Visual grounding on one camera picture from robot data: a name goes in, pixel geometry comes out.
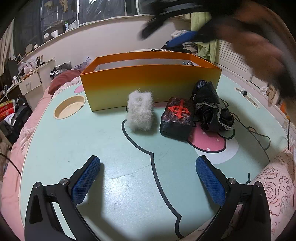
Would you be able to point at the white clothes pile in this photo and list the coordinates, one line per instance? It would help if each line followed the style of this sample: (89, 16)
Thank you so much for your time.
(177, 33)

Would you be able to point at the red packaging box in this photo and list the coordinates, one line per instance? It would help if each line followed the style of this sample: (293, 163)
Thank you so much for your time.
(7, 108)

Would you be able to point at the black clothes pile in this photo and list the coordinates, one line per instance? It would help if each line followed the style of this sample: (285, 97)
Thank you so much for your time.
(182, 49)

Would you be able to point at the green hanging garment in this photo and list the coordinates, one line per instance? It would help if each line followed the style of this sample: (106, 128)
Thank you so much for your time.
(206, 51)

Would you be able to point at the black lace fabric bundle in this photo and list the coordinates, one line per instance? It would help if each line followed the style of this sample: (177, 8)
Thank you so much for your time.
(209, 111)

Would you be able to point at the dark box red cross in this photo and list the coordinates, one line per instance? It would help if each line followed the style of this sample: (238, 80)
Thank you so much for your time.
(177, 119)

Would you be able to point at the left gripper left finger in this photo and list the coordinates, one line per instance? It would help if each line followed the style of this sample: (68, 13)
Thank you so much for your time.
(41, 221)

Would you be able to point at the white furry pouch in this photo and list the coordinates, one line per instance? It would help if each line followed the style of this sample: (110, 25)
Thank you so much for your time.
(139, 111)

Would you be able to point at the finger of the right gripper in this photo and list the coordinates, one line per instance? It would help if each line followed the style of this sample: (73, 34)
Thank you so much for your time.
(190, 36)

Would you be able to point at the dark red pillow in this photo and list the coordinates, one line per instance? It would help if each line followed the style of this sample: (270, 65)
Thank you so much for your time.
(61, 79)

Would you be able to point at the white drawer cabinet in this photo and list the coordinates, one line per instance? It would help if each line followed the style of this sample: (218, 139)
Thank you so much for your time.
(34, 86)

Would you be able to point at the orange gradient cardboard box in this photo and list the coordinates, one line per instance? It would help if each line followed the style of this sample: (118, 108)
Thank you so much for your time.
(109, 79)

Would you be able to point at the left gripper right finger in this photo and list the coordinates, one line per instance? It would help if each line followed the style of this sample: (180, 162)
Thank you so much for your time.
(244, 211)

